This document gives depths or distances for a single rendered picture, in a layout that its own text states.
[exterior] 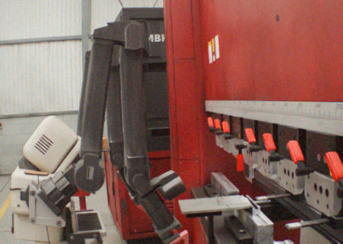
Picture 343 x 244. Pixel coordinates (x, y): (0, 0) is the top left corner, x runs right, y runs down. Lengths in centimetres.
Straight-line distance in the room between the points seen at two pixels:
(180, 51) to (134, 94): 140
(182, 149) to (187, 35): 69
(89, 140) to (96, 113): 7
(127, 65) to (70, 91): 733
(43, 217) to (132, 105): 38
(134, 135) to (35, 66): 745
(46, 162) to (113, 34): 42
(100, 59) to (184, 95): 142
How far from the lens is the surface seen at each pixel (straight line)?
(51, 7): 860
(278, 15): 103
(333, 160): 69
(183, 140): 238
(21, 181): 112
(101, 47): 100
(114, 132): 143
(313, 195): 86
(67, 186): 100
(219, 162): 243
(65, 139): 113
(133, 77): 101
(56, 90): 833
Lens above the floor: 142
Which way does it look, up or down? 3 degrees down
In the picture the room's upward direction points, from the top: 3 degrees counter-clockwise
